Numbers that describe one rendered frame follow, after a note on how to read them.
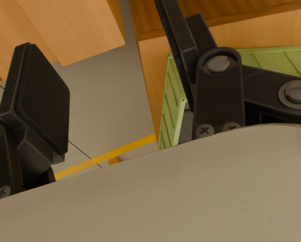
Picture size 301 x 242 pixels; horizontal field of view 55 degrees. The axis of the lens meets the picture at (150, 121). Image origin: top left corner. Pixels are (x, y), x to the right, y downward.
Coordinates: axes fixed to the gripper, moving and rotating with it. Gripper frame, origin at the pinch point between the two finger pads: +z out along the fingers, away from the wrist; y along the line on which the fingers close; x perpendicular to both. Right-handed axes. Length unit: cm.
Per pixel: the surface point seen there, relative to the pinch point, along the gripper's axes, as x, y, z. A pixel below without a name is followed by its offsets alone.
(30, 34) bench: -18, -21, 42
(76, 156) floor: -169, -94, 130
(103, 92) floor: -114, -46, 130
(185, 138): -59, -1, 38
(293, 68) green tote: -50, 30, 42
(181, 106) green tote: -42, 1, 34
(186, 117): -57, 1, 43
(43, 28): -16.9, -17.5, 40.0
